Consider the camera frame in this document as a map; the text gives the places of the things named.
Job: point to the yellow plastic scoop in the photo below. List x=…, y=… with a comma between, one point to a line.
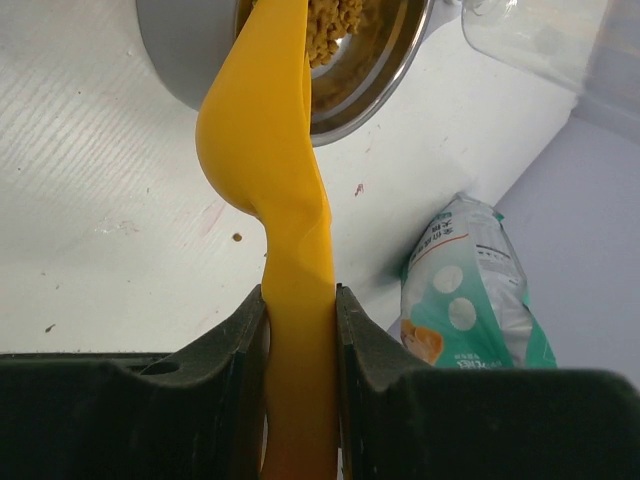
x=254, y=147

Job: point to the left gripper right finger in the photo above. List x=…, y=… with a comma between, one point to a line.
x=404, y=419

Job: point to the clear plastic water bottle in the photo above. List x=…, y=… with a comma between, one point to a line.
x=588, y=47

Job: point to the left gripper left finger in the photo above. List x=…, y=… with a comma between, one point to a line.
x=196, y=413

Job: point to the green pet food bag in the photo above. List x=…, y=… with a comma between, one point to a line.
x=464, y=295

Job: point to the brown pet food kibble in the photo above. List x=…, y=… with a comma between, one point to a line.
x=331, y=22

